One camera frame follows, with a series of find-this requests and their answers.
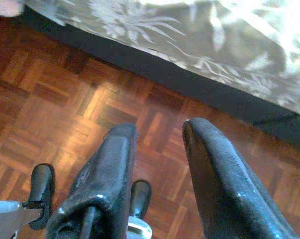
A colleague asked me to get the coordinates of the silver left robot leg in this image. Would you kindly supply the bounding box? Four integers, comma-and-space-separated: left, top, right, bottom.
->
0, 201, 45, 239

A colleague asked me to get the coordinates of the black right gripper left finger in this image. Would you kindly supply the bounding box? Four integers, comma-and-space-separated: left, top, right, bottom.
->
46, 122, 138, 239

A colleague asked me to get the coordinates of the silver right robot leg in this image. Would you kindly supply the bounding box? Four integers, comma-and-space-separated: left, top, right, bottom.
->
126, 216, 154, 239

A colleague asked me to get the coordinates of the black robot foot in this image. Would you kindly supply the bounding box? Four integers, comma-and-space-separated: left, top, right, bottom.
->
30, 163, 56, 231
130, 180, 152, 221

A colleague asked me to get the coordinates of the pink cartoon print blanket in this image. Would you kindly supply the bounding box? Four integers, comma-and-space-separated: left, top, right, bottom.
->
0, 0, 25, 18

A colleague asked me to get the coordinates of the bed with grey floral sheet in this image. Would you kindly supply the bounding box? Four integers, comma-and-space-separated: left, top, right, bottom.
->
21, 0, 300, 152

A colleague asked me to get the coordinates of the black left robot foot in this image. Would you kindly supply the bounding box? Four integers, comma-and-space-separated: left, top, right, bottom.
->
30, 163, 56, 231

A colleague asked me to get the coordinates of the silver robot leg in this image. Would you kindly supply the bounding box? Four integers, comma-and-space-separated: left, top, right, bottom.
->
0, 201, 45, 239
126, 216, 154, 239

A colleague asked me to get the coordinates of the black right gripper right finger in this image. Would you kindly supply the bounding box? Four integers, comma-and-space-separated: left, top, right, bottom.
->
182, 118, 300, 239

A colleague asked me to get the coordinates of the black right robot foot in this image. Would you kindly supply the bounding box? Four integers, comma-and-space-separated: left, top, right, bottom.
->
130, 180, 152, 221

